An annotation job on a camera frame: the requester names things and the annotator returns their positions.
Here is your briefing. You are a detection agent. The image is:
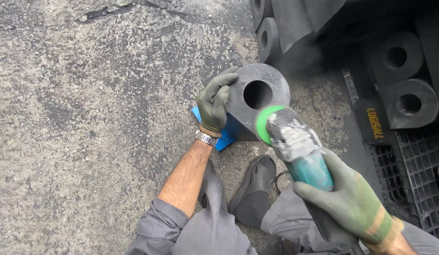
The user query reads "person's right hand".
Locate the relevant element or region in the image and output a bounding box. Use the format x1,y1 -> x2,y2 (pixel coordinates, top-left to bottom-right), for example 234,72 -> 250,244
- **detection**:
293,148 -> 405,249

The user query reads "person's left hand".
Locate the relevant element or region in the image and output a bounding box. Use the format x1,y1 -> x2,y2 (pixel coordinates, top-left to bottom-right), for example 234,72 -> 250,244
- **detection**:
196,66 -> 240,137

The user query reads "grey rubber cylinder with hole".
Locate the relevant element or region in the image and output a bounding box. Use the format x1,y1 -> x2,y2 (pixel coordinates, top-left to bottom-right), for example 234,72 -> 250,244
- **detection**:
224,63 -> 291,142

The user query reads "teal angle grinder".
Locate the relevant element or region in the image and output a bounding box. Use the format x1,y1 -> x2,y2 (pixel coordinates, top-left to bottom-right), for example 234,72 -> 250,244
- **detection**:
254,105 -> 365,255

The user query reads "silver metal wristwatch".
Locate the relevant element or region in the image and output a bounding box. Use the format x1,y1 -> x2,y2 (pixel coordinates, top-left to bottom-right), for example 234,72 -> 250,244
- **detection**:
195,129 -> 219,147

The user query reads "blue flat board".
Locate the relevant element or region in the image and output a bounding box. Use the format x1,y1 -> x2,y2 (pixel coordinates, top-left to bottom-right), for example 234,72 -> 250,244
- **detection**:
191,106 -> 249,152

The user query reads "person's grey right trouser leg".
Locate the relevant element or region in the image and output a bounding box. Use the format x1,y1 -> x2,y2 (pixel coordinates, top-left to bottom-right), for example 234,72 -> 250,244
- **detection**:
260,184 -> 439,255

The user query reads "person's grey trouser leg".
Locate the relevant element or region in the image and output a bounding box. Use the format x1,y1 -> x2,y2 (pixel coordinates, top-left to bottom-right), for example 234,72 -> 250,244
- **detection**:
125,160 -> 258,255
260,184 -> 439,255

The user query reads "black plastic pallet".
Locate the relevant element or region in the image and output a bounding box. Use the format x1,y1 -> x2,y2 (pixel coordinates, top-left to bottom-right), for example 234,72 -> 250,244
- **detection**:
341,67 -> 439,242

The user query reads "black rubber cylinder with hole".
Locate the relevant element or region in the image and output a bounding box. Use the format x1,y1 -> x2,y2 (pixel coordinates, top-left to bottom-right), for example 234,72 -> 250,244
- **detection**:
256,17 -> 283,64
250,0 -> 274,31
382,78 -> 439,130
368,31 -> 424,86

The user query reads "black rubber slab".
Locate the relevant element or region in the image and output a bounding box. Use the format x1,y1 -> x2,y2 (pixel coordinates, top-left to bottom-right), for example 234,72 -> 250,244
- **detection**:
271,0 -> 348,55
414,13 -> 439,123

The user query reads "person's grey left trouser leg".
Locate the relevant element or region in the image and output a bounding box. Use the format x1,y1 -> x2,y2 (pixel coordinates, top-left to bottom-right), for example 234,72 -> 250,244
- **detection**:
125,160 -> 258,255

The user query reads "black power cable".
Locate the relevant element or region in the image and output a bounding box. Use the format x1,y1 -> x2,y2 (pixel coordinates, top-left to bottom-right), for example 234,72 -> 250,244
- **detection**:
274,171 -> 292,195

